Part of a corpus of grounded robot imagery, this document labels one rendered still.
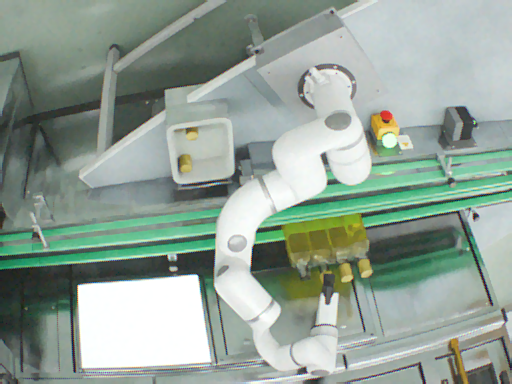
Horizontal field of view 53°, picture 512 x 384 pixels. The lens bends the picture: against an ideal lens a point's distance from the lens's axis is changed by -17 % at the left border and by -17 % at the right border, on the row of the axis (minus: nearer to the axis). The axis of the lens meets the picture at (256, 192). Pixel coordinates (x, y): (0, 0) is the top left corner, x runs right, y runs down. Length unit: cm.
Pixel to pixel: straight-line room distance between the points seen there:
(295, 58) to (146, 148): 54
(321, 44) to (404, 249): 80
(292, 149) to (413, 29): 61
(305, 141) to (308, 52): 31
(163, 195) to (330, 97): 62
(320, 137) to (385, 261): 77
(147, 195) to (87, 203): 20
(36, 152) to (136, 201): 75
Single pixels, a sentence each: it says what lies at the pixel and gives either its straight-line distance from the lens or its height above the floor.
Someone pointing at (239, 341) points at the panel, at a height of 124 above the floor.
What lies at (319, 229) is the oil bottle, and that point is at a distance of 173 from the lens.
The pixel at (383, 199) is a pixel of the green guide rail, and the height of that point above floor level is 95.
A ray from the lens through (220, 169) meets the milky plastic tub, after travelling 174.
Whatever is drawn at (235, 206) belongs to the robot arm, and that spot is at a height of 120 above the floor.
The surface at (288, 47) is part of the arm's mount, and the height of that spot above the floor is 83.
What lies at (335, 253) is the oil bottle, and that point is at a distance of 169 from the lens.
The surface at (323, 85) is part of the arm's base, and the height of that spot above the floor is 91.
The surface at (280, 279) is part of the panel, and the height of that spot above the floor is 105.
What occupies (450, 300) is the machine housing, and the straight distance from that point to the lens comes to 188.
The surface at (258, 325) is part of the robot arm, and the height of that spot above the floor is 136.
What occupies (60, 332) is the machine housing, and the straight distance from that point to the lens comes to 184.
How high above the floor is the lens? 202
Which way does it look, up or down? 41 degrees down
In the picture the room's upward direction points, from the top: 168 degrees clockwise
